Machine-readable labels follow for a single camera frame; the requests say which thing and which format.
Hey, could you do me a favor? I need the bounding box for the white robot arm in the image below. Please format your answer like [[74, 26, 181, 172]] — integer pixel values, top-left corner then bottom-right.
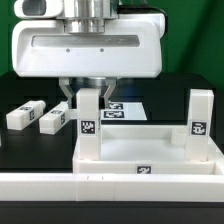
[[12, 0, 166, 99]]

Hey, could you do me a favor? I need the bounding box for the marker tag sheet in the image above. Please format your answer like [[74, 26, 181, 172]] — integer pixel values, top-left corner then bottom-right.
[[101, 102, 147, 120]]

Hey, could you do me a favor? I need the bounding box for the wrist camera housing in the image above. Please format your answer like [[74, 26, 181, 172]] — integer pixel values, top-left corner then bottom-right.
[[14, 0, 64, 18]]

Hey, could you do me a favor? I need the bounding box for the white L-shaped fence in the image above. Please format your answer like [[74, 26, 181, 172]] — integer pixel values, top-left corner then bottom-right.
[[0, 161, 224, 202]]

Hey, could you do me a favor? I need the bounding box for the white desk top tray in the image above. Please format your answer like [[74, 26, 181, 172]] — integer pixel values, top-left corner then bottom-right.
[[73, 125, 224, 175]]

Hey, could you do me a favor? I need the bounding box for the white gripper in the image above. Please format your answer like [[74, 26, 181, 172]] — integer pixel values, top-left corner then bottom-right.
[[12, 13, 165, 109]]

